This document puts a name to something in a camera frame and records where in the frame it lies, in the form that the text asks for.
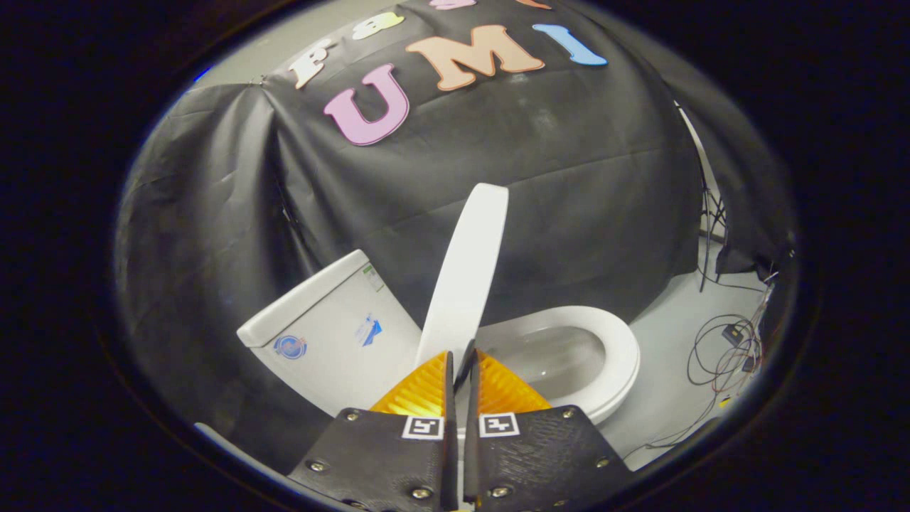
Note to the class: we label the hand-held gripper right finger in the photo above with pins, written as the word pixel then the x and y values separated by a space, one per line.
pixel 470 441

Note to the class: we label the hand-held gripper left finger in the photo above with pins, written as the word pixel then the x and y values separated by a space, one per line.
pixel 451 441

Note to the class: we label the white toilet lid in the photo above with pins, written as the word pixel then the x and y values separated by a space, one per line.
pixel 466 277

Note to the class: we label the white ceramic toilet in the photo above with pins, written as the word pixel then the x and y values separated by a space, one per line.
pixel 327 341

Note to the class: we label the white toilet seat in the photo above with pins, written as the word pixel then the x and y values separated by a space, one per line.
pixel 618 348

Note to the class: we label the black backdrop cloth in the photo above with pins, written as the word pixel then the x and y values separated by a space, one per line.
pixel 554 178

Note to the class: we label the small black power adapter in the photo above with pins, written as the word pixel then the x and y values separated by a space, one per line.
pixel 732 333

